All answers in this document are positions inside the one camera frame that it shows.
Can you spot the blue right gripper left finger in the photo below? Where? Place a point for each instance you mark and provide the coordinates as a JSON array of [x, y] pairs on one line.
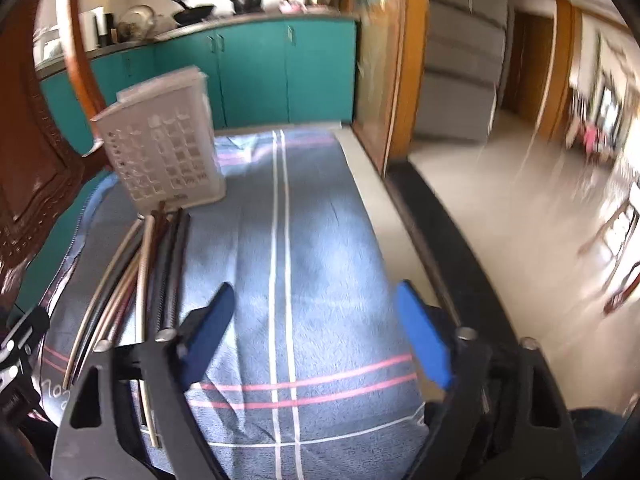
[[200, 335]]

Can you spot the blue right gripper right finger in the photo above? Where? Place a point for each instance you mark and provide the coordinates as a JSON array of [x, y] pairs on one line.
[[427, 329]]

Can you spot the silver metal chopstick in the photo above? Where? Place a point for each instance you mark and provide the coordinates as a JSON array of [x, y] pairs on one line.
[[150, 226]]

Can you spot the teal kitchen base cabinets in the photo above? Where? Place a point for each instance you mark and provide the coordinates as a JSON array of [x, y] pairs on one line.
[[262, 72]]

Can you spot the black chopstick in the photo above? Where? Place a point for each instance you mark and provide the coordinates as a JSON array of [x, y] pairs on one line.
[[166, 282]]

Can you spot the dark red chopstick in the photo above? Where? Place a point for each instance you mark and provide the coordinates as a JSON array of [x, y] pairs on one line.
[[127, 302]]

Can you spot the blue plaid tablecloth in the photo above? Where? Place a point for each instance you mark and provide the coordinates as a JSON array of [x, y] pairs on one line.
[[312, 377]]

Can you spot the beige chopstick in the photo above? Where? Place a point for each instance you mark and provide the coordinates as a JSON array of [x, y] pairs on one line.
[[123, 245]]

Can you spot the white plastic utensil basket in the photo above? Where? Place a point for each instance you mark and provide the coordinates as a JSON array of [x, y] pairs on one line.
[[160, 140]]

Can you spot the black wok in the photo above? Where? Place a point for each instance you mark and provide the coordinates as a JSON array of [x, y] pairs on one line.
[[189, 15]]

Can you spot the black cooking pot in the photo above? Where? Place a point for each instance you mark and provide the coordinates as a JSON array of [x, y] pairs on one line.
[[246, 6]]

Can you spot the silver refrigerator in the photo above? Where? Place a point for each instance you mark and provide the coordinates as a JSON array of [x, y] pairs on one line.
[[464, 52]]

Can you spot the wooden glass sliding door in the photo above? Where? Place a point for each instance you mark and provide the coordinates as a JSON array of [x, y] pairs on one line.
[[389, 71]]

